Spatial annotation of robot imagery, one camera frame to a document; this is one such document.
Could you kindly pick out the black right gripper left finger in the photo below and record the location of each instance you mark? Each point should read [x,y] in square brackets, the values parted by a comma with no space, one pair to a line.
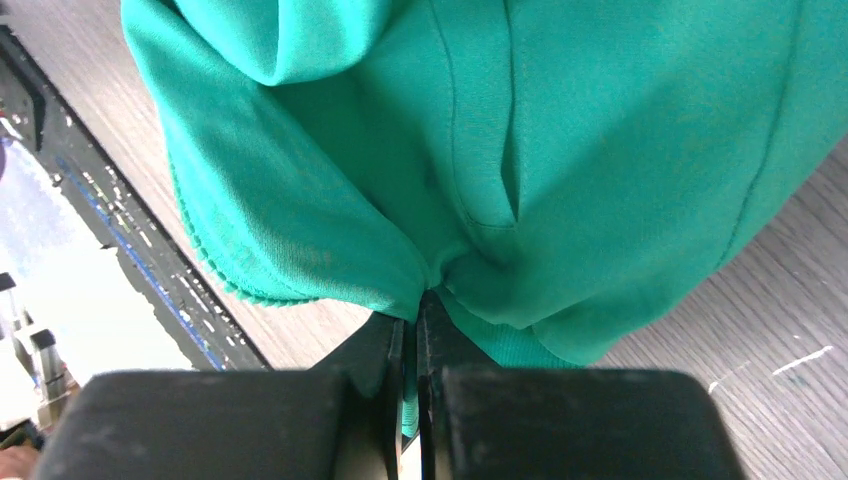
[336,420]

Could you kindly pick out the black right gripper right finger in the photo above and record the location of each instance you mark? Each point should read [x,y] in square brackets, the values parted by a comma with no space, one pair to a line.
[479,420]

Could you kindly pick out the green varsity jacket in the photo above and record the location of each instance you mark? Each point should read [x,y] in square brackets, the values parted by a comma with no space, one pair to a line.
[560,173]

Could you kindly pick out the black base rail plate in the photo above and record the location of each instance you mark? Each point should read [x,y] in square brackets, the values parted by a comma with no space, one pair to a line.
[183,302]

